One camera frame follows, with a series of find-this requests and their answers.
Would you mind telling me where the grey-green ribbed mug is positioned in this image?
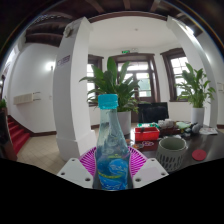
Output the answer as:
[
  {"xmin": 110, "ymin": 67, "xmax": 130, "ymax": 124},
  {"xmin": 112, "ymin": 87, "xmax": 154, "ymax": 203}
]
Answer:
[{"xmin": 155, "ymin": 136, "xmax": 189, "ymax": 173}]

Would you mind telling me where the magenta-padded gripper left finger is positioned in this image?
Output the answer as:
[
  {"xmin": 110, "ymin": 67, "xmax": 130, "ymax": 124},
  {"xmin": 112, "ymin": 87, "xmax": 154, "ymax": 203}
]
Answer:
[{"xmin": 57, "ymin": 147, "xmax": 99, "ymax": 190}]

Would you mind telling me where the dark wooden double door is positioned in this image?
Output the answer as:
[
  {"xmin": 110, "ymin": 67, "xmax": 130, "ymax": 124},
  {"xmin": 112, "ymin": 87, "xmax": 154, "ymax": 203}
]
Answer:
[{"xmin": 111, "ymin": 53, "xmax": 161, "ymax": 104}]

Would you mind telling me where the green flat box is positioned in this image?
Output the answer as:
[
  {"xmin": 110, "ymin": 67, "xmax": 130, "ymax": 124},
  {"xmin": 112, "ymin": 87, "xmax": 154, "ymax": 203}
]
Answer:
[{"xmin": 137, "ymin": 122, "xmax": 159, "ymax": 129}]

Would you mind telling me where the dark box of tea items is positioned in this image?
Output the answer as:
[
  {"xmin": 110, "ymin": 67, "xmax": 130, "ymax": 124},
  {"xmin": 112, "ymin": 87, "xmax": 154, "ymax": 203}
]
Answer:
[{"xmin": 157, "ymin": 118, "xmax": 178, "ymax": 135}]

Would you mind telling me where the dark-framed window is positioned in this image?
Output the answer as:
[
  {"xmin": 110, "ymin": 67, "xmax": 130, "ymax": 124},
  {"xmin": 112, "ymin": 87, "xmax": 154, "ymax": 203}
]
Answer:
[
  {"xmin": 87, "ymin": 54, "xmax": 104, "ymax": 108},
  {"xmin": 160, "ymin": 47, "xmax": 191, "ymax": 103}
]

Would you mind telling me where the small printed sticker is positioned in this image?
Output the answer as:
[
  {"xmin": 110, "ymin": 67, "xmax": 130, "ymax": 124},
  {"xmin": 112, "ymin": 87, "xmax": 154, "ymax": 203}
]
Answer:
[
  {"xmin": 142, "ymin": 140, "xmax": 156, "ymax": 148},
  {"xmin": 132, "ymin": 142, "xmax": 145, "ymax": 150}
]

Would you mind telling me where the grey ball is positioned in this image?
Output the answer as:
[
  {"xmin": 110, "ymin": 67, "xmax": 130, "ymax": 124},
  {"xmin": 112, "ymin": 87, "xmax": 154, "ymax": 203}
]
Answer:
[{"xmin": 190, "ymin": 122, "xmax": 204, "ymax": 134}]

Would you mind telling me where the printed paper leaflet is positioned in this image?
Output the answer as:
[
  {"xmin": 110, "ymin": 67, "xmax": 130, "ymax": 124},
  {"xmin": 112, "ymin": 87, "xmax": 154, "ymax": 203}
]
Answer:
[{"xmin": 198, "ymin": 126, "xmax": 219, "ymax": 136}]

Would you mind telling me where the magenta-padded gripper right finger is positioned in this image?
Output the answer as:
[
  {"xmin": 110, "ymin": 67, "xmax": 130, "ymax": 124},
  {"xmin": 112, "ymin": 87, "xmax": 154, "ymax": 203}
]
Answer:
[{"xmin": 128, "ymin": 146, "xmax": 170, "ymax": 189}]

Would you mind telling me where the black chair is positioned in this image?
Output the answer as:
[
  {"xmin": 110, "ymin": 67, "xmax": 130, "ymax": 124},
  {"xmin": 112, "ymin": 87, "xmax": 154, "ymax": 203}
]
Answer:
[{"xmin": 137, "ymin": 101, "xmax": 170, "ymax": 124}]

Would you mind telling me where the red plastic basket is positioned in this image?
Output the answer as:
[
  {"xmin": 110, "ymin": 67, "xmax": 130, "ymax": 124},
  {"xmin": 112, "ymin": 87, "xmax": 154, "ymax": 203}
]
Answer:
[{"xmin": 134, "ymin": 126, "xmax": 161, "ymax": 142}]

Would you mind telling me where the leafy plant in white pot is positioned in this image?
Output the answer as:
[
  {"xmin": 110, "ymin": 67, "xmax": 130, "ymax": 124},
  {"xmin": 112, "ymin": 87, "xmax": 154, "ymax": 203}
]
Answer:
[
  {"xmin": 174, "ymin": 62, "xmax": 217, "ymax": 128},
  {"xmin": 79, "ymin": 56, "xmax": 141, "ymax": 136}
]

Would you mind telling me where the clear bottle with blue cap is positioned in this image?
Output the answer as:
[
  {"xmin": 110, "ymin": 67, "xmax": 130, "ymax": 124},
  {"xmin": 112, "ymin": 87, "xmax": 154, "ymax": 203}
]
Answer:
[{"xmin": 94, "ymin": 93, "xmax": 132, "ymax": 192}]

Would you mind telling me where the white wall radiator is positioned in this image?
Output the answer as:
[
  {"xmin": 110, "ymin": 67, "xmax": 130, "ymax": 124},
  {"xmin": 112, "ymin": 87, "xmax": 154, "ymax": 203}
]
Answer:
[{"xmin": 13, "ymin": 92, "xmax": 42, "ymax": 105}]

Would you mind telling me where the red carpeted staircase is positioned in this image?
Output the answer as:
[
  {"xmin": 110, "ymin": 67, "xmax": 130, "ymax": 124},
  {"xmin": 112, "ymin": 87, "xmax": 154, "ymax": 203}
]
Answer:
[{"xmin": 6, "ymin": 114, "xmax": 32, "ymax": 156}]

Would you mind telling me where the light green pad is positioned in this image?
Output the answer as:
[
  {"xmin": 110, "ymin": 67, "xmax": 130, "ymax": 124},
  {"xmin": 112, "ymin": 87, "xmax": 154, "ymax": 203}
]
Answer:
[{"xmin": 175, "ymin": 121, "xmax": 191, "ymax": 130}]

